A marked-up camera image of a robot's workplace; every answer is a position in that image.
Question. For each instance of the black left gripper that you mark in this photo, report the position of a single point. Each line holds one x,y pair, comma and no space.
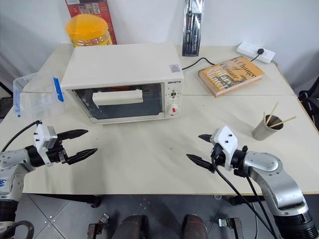
56,154

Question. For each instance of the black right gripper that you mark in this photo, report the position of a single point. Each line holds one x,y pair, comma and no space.
218,156

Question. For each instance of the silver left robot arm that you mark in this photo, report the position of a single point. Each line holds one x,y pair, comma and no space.
13,161

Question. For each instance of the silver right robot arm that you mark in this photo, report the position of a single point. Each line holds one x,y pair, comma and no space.
274,174

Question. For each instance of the white timer knob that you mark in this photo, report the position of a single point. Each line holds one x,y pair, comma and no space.
172,109

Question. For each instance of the small metal oven knob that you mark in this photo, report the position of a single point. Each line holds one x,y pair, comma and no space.
173,94

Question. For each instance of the white toaster oven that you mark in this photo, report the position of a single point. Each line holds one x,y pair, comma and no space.
119,62

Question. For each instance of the black table base bar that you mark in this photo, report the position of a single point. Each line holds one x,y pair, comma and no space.
74,198
245,200

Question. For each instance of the blue box latch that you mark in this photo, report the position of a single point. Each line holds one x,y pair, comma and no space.
17,102
57,89

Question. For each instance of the metal cup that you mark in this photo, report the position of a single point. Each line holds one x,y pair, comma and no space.
263,132

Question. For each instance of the clear plastic storage box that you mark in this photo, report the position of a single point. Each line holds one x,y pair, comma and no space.
35,97

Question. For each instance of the short wooden chopstick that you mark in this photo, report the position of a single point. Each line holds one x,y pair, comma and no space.
265,117

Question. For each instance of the long wooden chopstick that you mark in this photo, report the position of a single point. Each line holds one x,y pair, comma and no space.
272,111
286,120

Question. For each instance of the orange book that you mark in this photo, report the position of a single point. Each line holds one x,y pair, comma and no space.
231,74

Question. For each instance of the white power strip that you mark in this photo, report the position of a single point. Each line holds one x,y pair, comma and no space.
246,48

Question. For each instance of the black power plug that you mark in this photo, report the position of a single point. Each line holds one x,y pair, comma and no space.
260,51

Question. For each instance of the yellow jar with orange lid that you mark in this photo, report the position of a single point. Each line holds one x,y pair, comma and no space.
87,28

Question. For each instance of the black chair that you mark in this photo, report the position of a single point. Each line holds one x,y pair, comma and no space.
310,97

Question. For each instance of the black tool blister pack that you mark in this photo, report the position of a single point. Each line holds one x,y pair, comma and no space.
192,27

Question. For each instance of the red printed cardboard box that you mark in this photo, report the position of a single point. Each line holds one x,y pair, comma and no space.
109,15

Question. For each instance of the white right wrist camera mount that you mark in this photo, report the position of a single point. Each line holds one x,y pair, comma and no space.
228,142

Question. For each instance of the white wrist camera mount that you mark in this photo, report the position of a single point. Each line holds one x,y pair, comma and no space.
41,139
228,142

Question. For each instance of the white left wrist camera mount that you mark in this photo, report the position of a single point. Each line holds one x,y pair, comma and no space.
41,139

